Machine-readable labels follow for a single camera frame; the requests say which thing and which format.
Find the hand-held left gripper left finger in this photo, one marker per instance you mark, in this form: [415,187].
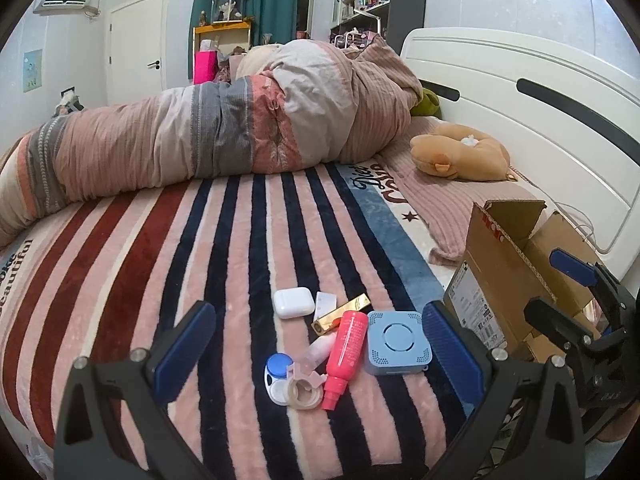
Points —
[184,347]

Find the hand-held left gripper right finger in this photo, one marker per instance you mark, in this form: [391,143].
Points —
[451,355]

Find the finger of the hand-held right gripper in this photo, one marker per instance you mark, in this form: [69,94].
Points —
[570,263]
[550,320]

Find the light blue square box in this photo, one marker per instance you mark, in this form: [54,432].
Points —
[397,342]

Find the brown cardboard box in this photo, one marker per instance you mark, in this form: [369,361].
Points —
[500,270]

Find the blue white contact lens case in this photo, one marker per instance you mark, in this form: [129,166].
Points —
[276,377]

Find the pink plastic bottle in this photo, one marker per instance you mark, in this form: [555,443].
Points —
[344,350]

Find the white earbud case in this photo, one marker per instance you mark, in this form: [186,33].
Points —
[293,303]

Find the gold rectangular bar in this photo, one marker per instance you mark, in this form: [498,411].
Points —
[340,314]

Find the pink tape dispenser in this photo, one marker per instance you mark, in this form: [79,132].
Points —
[302,387]

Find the small white spray bottle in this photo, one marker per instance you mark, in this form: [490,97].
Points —
[320,349]

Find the small white adapter box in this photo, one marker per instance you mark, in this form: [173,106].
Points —
[326,304]

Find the striped fleece blanket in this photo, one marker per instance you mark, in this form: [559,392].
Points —
[150,260]

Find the pink ribbed pillow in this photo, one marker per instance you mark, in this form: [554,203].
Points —
[450,200]

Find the white bed headboard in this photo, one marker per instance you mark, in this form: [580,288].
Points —
[525,125]

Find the tan plush toy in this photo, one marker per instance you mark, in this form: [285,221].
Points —
[460,155]

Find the green plush toy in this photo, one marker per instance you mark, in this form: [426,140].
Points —
[427,102]

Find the pink grey striped duvet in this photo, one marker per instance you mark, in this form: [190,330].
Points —
[200,125]

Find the grey black bag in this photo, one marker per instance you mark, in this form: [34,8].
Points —
[70,106]

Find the bright pink bag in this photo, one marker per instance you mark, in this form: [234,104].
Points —
[206,67]

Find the white door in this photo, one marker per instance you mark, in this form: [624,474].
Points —
[137,45]

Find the dark tall bookshelf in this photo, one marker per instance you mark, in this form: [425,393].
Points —
[405,0]

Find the yellow shelf unit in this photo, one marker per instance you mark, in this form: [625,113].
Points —
[222,27]

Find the glass display case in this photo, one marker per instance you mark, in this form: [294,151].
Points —
[228,4]

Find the small wall poster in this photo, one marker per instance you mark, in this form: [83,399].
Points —
[32,70]

